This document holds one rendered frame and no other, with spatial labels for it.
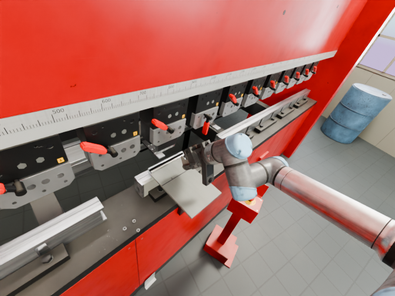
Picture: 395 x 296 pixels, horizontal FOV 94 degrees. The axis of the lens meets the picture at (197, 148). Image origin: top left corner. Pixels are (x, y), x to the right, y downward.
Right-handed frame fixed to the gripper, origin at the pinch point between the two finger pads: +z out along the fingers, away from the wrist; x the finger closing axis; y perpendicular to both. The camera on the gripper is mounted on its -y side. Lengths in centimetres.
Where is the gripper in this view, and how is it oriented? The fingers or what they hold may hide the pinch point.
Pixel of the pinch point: (185, 167)
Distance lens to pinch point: 81.4
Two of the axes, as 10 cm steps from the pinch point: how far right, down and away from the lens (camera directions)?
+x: -7.5, 3.2, -5.8
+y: -3.8, -9.2, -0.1
